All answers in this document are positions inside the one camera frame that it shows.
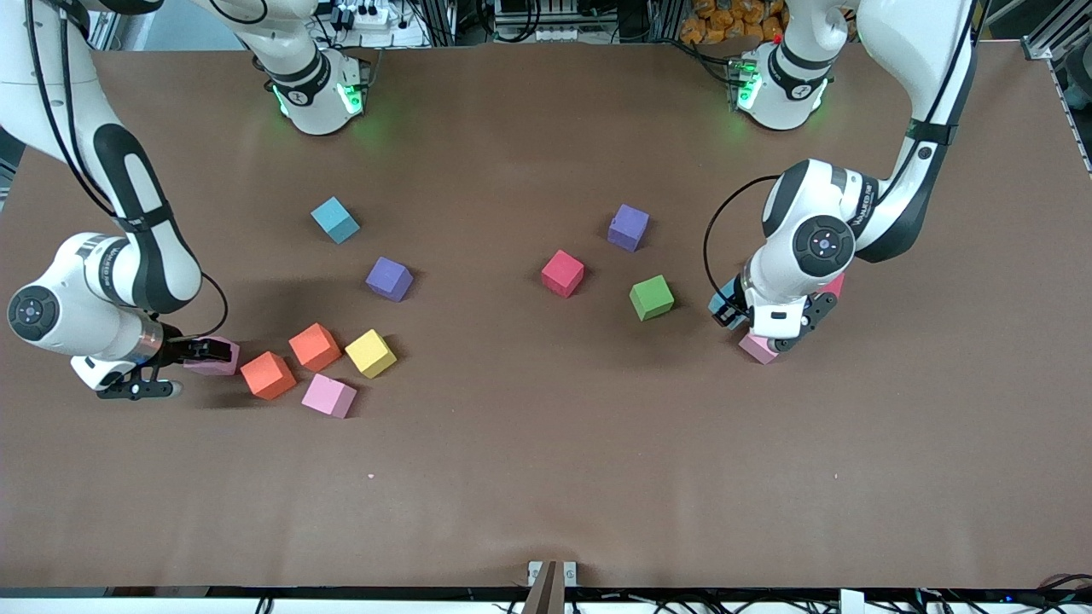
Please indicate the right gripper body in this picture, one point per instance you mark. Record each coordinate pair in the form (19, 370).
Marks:
(181, 350)

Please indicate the cyan foam cube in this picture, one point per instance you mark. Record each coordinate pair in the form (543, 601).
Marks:
(334, 219)
(717, 292)

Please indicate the pink foam cube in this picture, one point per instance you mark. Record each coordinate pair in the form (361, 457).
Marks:
(328, 396)
(755, 351)
(223, 367)

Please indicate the orange foam cube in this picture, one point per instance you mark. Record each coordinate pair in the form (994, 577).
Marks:
(315, 347)
(268, 374)

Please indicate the green foam cube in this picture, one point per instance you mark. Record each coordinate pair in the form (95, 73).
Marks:
(651, 297)

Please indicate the red foam cube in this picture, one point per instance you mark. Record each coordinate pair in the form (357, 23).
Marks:
(838, 286)
(562, 273)

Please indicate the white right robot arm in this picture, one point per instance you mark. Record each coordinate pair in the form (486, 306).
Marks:
(77, 290)

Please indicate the purple foam cube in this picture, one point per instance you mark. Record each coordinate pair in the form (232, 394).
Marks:
(389, 278)
(628, 227)

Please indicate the yellow foam cube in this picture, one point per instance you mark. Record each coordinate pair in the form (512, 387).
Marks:
(370, 353)

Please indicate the bag of orange snacks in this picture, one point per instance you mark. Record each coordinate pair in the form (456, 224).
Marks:
(725, 21)

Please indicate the white socket strip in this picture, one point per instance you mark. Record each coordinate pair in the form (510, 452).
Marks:
(546, 34)

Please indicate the white power strip with plugs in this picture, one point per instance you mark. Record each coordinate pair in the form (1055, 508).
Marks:
(375, 19)

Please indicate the small metal bracket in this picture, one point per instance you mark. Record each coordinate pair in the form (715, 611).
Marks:
(553, 588)

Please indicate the aluminium frame rail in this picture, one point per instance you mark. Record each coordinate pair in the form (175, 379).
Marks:
(1058, 26)

